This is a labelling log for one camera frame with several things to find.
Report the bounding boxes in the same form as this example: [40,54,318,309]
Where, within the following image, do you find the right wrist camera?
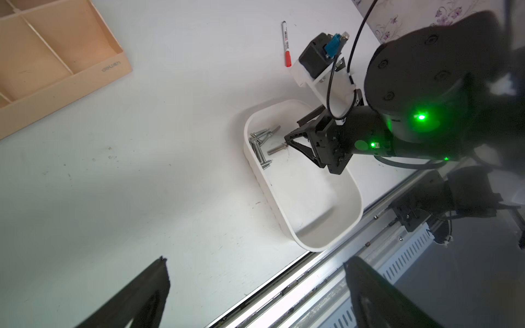
[291,32,358,120]

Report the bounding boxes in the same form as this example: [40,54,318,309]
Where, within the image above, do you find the red capped marker pen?
[281,20,292,68]

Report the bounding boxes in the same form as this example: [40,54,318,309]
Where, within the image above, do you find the aluminium mounting rail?
[204,167,525,328]

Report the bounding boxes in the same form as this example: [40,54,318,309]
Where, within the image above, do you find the beige desk file organizer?
[1,0,132,138]

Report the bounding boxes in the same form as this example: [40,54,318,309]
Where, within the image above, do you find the pile of silver screws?
[248,125,281,169]

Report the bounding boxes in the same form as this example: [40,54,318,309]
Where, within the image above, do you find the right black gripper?
[284,105,390,175]

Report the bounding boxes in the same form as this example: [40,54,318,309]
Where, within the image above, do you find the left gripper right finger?
[344,256,441,327]

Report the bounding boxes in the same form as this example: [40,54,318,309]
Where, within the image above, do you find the right camera black cable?
[325,0,380,122]

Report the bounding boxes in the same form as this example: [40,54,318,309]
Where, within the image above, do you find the white plastic storage tray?
[243,100,364,252]

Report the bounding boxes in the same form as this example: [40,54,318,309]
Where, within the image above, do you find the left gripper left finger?
[78,257,170,327]

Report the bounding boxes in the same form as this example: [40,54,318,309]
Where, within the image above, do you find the silver screw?
[267,143,288,156]

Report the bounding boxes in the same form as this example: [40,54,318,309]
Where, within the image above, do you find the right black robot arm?
[284,11,524,175]

